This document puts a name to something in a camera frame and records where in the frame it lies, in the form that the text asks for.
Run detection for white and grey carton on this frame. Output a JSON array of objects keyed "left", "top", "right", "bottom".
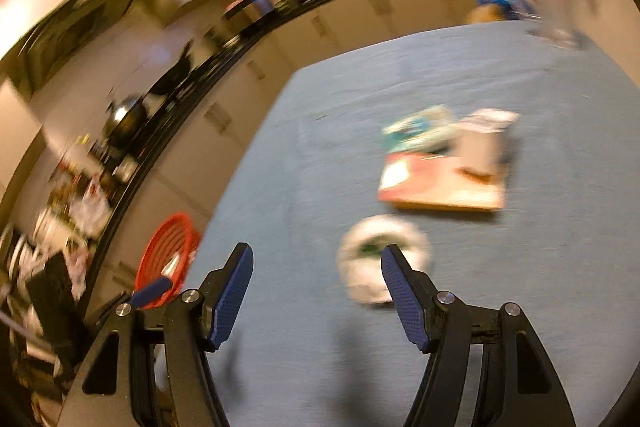
[{"left": 457, "top": 109, "right": 518, "bottom": 178}]

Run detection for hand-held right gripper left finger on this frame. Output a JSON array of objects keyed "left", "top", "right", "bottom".
[{"left": 57, "top": 243, "right": 254, "bottom": 427}]

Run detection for black kitchen counter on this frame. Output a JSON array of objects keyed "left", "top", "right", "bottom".
[{"left": 82, "top": 0, "right": 493, "bottom": 323}]

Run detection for black frying pan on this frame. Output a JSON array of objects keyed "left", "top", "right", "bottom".
[{"left": 150, "top": 42, "right": 196, "bottom": 95}]

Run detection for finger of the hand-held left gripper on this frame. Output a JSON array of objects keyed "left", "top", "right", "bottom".
[{"left": 130, "top": 277, "right": 175, "bottom": 308}]

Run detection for red plastic basket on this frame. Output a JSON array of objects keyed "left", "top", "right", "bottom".
[{"left": 135, "top": 213, "right": 202, "bottom": 310}]

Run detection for cream lower kitchen cabinets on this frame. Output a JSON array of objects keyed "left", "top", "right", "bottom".
[{"left": 90, "top": 0, "right": 501, "bottom": 308}]

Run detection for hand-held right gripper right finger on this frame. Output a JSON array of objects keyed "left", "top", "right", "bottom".
[{"left": 381, "top": 244, "right": 576, "bottom": 427}]

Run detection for teal packet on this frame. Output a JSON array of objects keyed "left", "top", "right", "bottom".
[{"left": 381, "top": 105, "right": 457, "bottom": 154}]

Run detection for white bag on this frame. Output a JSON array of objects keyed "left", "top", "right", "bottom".
[{"left": 337, "top": 214, "right": 432, "bottom": 306}]

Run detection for blue and yellow bag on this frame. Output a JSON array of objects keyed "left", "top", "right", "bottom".
[{"left": 467, "top": 0, "right": 531, "bottom": 24}]

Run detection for silver rice cooker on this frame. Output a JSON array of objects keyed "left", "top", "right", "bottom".
[{"left": 222, "top": 0, "right": 281, "bottom": 25}]

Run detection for flat orange pink box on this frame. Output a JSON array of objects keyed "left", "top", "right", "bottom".
[{"left": 377, "top": 154, "right": 506, "bottom": 212}]

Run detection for round metal pot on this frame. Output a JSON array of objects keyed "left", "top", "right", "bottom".
[{"left": 102, "top": 94, "right": 148, "bottom": 148}]

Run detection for dark range hood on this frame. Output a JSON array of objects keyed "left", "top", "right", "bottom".
[{"left": 0, "top": 0, "right": 151, "bottom": 98}]

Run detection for clear glass mug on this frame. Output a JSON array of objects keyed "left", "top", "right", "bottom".
[{"left": 525, "top": 0, "right": 588, "bottom": 50}]

